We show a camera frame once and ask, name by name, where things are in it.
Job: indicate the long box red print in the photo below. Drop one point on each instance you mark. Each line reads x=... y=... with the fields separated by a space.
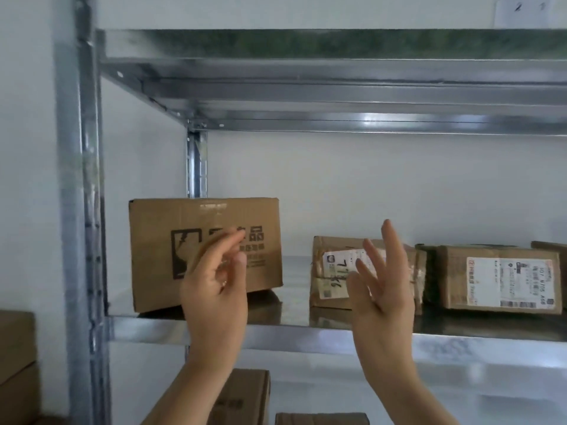
x=558 y=269

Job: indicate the metal shelving rack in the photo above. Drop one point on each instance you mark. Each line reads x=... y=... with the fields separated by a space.
x=310 y=92

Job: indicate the stack of cartons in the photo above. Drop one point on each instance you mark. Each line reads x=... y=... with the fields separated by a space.
x=15 y=349

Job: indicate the person's right hand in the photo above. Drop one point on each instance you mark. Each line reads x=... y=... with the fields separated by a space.
x=385 y=323

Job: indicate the boxes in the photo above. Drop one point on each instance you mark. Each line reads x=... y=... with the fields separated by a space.
x=239 y=393

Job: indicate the cardboard box with glass symbol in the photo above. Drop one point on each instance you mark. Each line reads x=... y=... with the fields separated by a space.
x=150 y=261

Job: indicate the box labelled 507 N705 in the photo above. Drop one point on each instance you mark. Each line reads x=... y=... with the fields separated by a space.
x=452 y=278

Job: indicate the small tape-wrapped cardboard box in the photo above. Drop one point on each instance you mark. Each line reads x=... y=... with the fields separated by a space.
x=321 y=261

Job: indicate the white paper wall sign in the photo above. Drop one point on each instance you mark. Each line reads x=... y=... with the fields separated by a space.
x=527 y=15

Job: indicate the person's right forearm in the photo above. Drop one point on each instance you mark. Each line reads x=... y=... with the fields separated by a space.
x=412 y=398

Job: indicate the person's left hand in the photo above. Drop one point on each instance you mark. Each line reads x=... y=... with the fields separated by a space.
x=217 y=314

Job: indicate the person's left forearm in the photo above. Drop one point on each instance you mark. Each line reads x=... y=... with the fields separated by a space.
x=186 y=398

